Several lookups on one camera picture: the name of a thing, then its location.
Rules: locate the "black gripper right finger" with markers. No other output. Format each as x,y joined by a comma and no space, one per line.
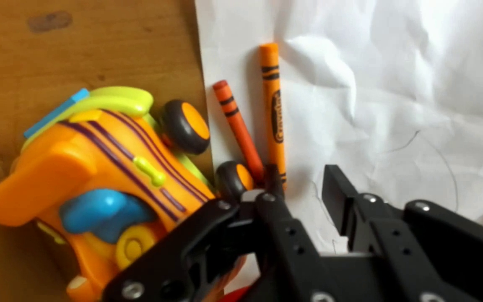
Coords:
431,252

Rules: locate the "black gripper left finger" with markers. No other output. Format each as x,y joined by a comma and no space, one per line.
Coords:
197,252

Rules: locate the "orange crayon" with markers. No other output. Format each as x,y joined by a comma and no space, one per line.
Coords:
272,101

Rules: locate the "red-orange crayon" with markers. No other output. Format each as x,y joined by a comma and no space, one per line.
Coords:
239,126

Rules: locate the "crumpled white paper sheet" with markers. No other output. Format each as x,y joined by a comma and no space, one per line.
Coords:
393,84

